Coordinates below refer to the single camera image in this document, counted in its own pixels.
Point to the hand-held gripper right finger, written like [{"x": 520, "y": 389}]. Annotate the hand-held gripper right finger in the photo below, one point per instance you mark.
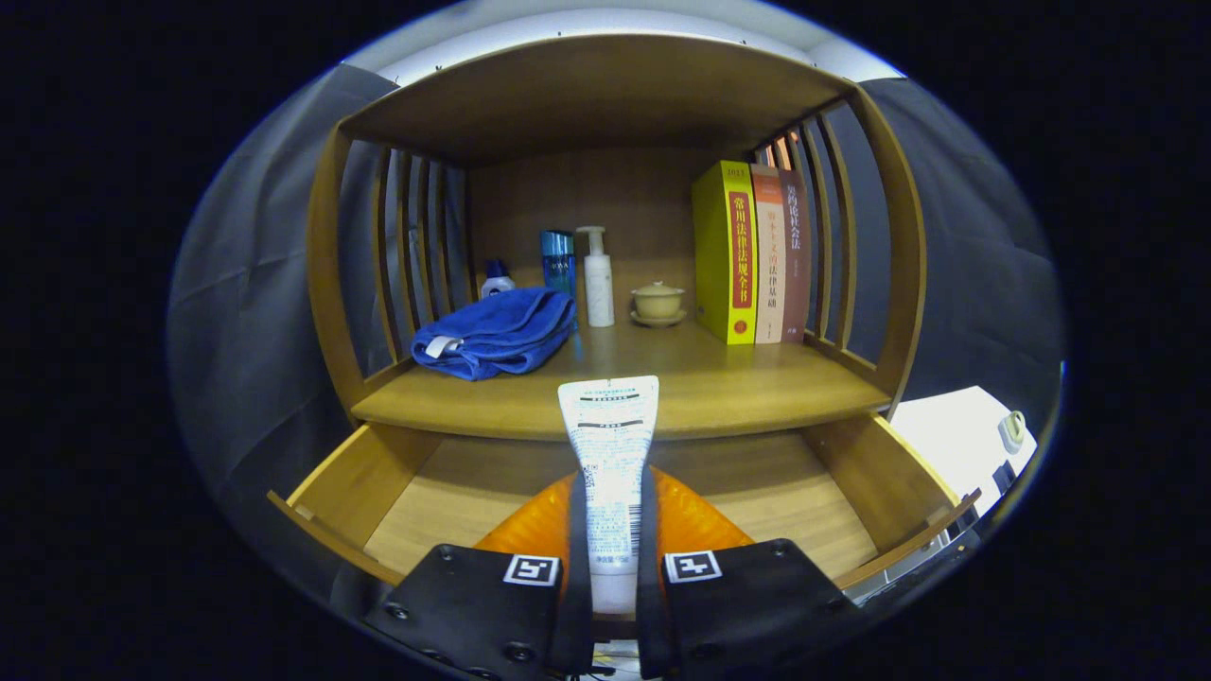
[{"x": 649, "y": 586}]

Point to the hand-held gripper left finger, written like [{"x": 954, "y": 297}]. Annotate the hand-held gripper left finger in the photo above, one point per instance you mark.
[{"x": 577, "y": 586}]

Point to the wooden drawer with black knob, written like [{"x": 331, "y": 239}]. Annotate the wooden drawer with black knob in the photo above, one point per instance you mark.
[{"x": 473, "y": 492}]

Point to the white printed tube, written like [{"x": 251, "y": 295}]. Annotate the white printed tube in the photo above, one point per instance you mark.
[{"x": 610, "y": 445}]

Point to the white drawer unit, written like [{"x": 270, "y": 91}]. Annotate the white drawer unit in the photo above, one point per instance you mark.
[{"x": 946, "y": 435}]

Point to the brown wooden cabinet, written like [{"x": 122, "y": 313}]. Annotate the brown wooden cabinet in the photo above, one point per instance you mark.
[{"x": 587, "y": 95}]

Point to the folded blue towel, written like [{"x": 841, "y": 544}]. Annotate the folded blue towel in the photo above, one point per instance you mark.
[{"x": 501, "y": 331}]

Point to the yellow lidded tea cup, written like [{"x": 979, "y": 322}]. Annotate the yellow lidded tea cup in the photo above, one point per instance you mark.
[{"x": 658, "y": 303}]

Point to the white pump bottle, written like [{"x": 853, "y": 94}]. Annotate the white pump bottle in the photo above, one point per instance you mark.
[{"x": 598, "y": 284}]

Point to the small white blue-capped bottle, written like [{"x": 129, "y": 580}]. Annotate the small white blue-capped bottle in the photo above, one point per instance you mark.
[{"x": 497, "y": 284}]

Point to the teal blue bottle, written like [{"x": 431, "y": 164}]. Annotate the teal blue bottle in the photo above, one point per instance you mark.
[{"x": 556, "y": 260}]

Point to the thick yellow book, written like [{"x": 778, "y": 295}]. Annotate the thick yellow book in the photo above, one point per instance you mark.
[{"x": 714, "y": 255}]

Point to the dark red book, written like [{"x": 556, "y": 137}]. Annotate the dark red book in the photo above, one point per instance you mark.
[{"x": 797, "y": 274}]

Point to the orange and white book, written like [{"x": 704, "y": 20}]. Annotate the orange and white book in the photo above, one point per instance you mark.
[{"x": 768, "y": 255}]

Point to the green tape dispenser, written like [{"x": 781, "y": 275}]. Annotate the green tape dispenser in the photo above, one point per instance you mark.
[{"x": 1010, "y": 430}]

